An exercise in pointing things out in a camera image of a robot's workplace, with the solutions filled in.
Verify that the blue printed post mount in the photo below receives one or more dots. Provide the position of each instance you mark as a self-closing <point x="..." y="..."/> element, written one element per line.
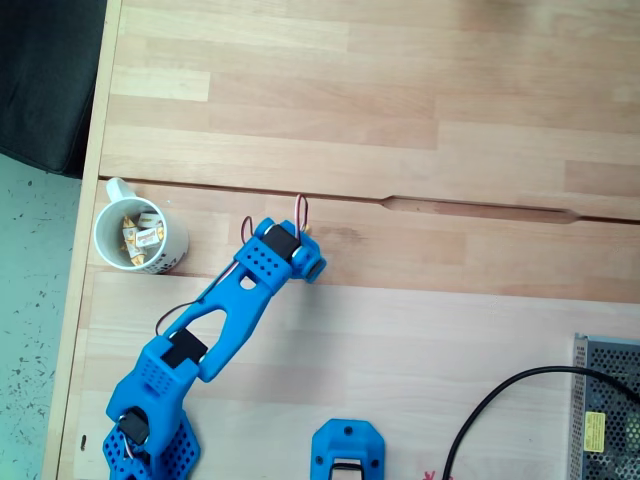
<point x="347" y="437"/>

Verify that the black cushion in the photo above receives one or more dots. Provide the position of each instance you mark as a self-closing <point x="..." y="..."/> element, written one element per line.
<point x="45" y="75"/>

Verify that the perforated metal power supply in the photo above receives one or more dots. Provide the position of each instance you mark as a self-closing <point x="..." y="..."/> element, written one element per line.
<point x="607" y="400"/>

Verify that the wrapped white yellow sweet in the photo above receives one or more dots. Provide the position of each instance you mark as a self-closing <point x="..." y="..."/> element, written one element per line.
<point x="136" y="257"/>
<point x="150" y="219"/>
<point x="129" y="223"/>
<point x="128" y="239"/>
<point x="149" y="237"/>

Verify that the white ceramic mug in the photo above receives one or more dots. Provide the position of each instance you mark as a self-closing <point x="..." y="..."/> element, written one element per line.
<point x="172" y="250"/>

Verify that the pale wooden base board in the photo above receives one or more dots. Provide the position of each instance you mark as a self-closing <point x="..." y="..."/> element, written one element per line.
<point x="400" y="350"/>

